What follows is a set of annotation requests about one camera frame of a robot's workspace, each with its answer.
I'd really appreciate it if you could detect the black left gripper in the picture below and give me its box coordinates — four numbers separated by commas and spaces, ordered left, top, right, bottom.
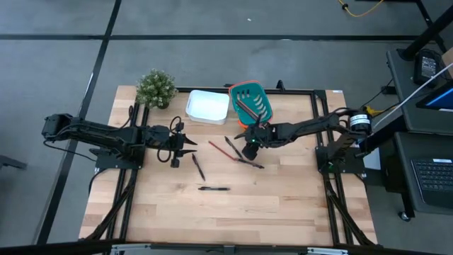
143, 122, 198, 169

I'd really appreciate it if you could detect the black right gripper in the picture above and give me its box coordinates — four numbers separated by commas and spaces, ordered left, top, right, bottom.
234, 123, 282, 161

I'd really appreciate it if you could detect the red pencil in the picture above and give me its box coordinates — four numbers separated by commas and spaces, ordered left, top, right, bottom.
207, 140, 239, 162

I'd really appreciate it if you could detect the dark brown pencil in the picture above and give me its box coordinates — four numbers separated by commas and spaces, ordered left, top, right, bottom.
236, 100, 258, 120

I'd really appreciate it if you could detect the teal basket orange rim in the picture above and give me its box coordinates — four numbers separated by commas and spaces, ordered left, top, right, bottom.
228, 79, 274, 129

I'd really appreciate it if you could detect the white plastic bin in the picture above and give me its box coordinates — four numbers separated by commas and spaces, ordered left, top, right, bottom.
185, 89, 231, 125

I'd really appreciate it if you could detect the potted green plant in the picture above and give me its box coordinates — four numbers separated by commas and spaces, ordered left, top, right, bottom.
135, 68, 179, 110

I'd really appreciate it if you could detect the black desk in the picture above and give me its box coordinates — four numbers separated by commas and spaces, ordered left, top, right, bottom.
385, 47, 453, 217

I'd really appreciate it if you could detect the black chair leg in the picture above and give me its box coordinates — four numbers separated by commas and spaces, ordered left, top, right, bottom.
0, 154, 28, 171

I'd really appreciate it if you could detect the white rod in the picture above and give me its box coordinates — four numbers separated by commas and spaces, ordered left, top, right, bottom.
374, 62, 453, 125

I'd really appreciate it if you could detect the black laptop keyboard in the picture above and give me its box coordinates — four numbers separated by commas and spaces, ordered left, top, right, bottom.
410, 157, 453, 210

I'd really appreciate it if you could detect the black power brick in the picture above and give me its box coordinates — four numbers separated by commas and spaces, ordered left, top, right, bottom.
413, 49, 442, 86

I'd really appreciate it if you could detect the monitor with blue screen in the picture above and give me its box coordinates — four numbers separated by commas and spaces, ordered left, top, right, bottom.
415, 80, 453, 113

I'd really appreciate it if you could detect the black stand leg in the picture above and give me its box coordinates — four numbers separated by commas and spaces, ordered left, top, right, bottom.
398, 13, 453, 61

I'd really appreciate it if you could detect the cardboard box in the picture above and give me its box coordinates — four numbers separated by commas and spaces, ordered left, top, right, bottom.
442, 47, 453, 78

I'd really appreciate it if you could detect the black aluminium table frame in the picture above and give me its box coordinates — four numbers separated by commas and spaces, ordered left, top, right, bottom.
79, 84, 378, 255

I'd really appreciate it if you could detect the silver aluminium bracket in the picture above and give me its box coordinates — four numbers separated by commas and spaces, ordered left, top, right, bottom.
306, 246, 350, 255
110, 243, 152, 255

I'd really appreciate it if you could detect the yellow cable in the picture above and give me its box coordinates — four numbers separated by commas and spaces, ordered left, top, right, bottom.
338, 0, 385, 18

